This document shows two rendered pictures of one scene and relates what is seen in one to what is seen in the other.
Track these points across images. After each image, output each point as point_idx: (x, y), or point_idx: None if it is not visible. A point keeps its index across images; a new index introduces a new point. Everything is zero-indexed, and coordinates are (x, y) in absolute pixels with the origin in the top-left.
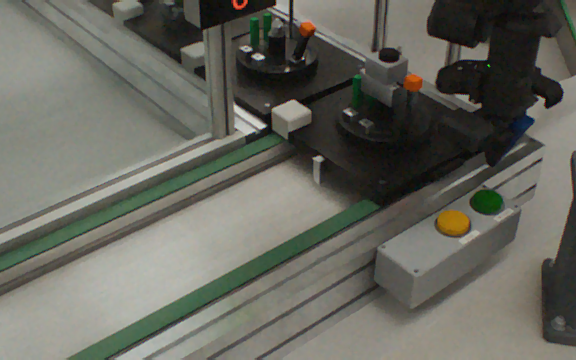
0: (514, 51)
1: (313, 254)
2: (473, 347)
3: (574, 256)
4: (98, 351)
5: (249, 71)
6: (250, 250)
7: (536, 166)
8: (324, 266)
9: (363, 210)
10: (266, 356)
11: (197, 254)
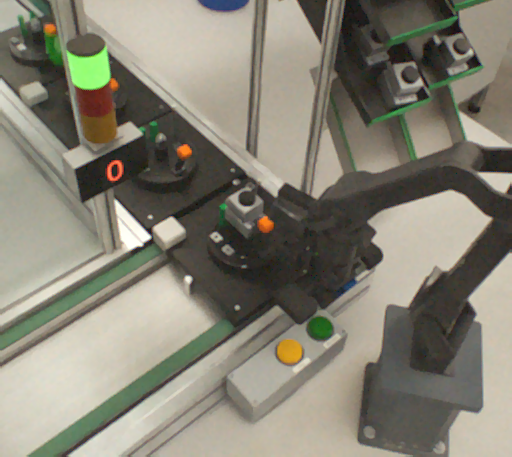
0: (335, 252)
1: (175, 384)
2: (301, 449)
3: (380, 395)
4: None
5: (137, 179)
6: (129, 365)
7: (369, 275)
8: (183, 396)
9: (221, 331)
10: None
11: (86, 370)
